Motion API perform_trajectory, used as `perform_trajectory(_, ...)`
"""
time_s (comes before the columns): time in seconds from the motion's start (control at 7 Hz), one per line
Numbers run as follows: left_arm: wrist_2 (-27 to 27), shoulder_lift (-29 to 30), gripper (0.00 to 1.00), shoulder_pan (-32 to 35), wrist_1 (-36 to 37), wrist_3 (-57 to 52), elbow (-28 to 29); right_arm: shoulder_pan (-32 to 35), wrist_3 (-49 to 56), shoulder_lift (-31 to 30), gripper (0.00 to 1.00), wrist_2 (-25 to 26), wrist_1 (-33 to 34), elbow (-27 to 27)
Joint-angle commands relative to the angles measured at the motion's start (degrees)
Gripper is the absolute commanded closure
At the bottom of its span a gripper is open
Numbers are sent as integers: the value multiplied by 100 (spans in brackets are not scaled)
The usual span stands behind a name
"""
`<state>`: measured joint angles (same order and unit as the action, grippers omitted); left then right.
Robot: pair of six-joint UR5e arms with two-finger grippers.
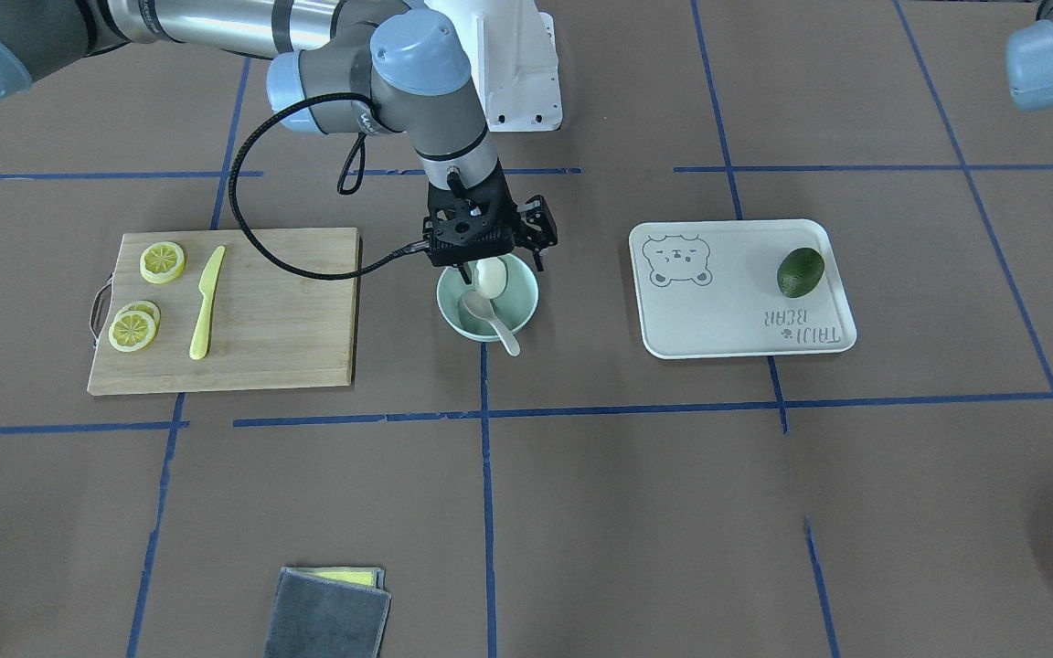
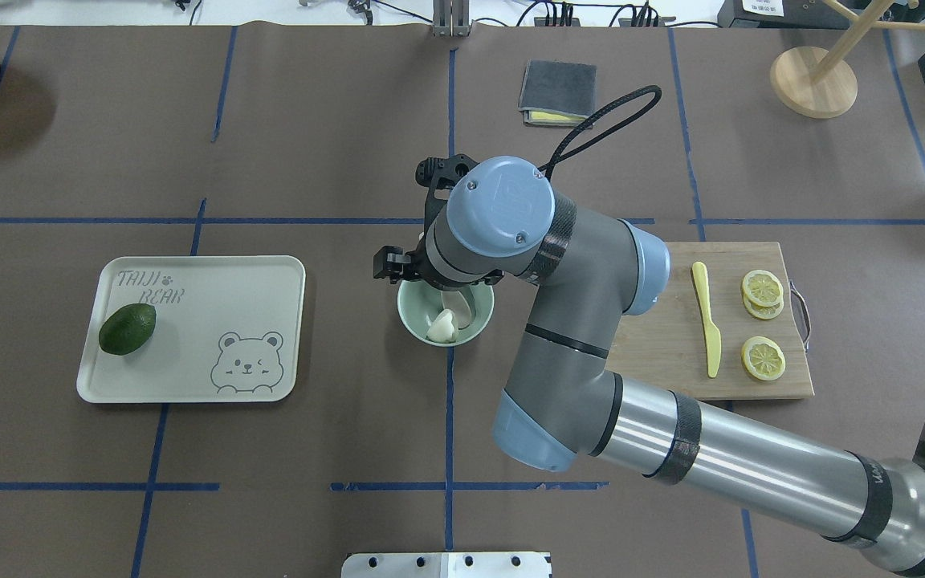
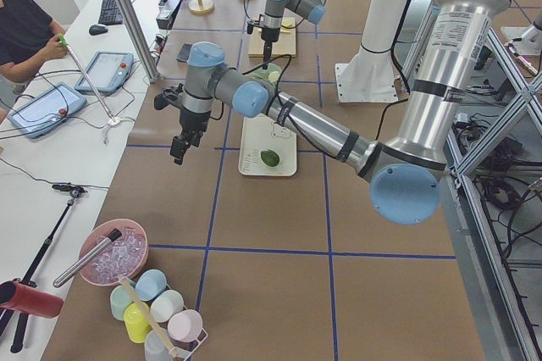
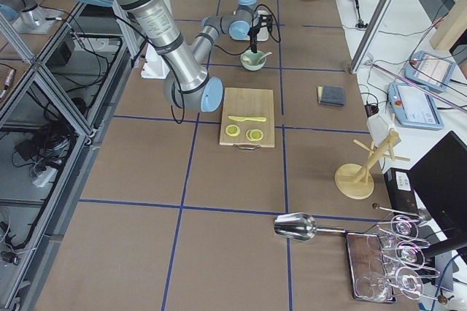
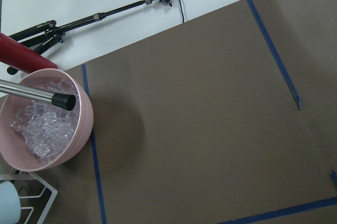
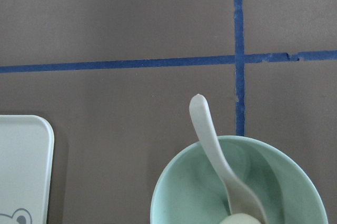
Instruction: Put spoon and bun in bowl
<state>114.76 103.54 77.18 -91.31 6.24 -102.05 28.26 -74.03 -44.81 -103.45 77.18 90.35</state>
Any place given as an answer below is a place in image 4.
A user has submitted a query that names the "near teach pendant tablet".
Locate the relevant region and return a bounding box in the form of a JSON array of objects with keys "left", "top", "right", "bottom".
[{"left": 387, "top": 82, "right": 444, "bottom": 131}]

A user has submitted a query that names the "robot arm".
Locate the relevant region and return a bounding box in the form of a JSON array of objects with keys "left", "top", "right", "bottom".
[{"left": 76, "top": 0, "right": 258, "bottom": 112}]

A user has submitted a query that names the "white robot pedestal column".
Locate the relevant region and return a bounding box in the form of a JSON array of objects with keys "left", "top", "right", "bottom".
[{"left": 140, "top": 0, "right": 176, "bottom": 81}]

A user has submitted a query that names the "black monitor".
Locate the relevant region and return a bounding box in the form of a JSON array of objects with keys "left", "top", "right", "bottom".
[{"left": 409, "top": 131, "right": 466, "bottom": 258}]

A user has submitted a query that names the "white steamed bun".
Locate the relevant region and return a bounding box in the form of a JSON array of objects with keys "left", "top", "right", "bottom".
[{"left": 241, "top": 54, "right": 253, "bottom": 65}]

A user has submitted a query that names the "lower stacked lemon slice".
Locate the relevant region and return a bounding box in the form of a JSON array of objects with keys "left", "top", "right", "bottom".
[{"left": 247, "top": 134, "right": 263, "bottom": 142}]

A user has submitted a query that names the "bamboo cutting board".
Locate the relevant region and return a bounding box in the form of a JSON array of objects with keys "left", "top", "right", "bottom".
[{"left": 219, "top": 88, "right": 275, "bottom": 149}]

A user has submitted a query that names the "wooden mug tree stand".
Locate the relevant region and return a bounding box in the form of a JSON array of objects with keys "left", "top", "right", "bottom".
[{"left": 334, "top": 128, "right": 410, "bottom": 200}]

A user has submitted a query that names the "black glass rack tray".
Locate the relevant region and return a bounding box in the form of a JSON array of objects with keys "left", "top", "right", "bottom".
[{"left": 345, "top": 232, "right": 397, "bottom": 304}]

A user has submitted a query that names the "steel scoop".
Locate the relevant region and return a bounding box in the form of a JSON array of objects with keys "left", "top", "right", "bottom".
[{"left": 274, "top": 212, "right": 346, "bottom": 242}]

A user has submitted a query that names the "mint green bowl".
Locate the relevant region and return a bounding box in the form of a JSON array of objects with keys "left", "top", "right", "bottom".
[{"left": 240, "top": 50, "right": 266, "bottom": 72}]

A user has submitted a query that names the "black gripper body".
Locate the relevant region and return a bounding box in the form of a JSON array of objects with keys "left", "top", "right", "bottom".
[{"left": 248, "top": 15, "right": 262, "bottom": 52}]

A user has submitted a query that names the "teach pendant tablet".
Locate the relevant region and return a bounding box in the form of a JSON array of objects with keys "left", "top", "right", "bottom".
[
  {"left": 404, "top": 50, "right": 456, "bottom": 92},
  {"left": 387, "top": 82, "right": 444, "bottom": 131}
]

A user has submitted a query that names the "cream plastic spoon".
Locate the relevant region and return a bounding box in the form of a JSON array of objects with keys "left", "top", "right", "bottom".
[{"left": 252, "top": 52, "right": 272, "bottom": 65}]

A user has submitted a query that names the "far teach pendant tablet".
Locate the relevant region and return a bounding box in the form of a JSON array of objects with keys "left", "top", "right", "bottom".
[{"left": 404, "top": 50, "right": 456, "bottom": 92}]

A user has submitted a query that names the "single lemon slice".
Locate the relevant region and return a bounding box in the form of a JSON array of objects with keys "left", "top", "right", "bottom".
[{"left": 225, "top": 124, "right": 241, "bottom": 137}]

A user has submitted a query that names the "wine glass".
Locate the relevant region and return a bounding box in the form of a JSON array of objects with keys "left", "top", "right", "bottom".
[{"left": 377, "top": 215, "right": 418, "bottom": 248}]

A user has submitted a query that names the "yellow plastic knife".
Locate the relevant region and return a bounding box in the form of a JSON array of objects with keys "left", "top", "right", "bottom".
[{"left": 228, "top": 115, "right": 267, "bottom": 123}]

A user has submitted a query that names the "upper lemon slice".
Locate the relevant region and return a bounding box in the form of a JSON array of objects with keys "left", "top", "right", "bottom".
[{"left": 245, "top": 129, "right": 263, "bottom": 137}]

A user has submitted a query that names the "aluminium frame post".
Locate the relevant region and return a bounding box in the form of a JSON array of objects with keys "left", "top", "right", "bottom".
[{"left": 349, "top": 0, "right": 393, "bottom": 74}]

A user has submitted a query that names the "grey yellow folded cloth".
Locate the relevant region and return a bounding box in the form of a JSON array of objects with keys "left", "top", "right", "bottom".
[{"left": 317, "top": 85, "right": 346, "bottom": 107}]

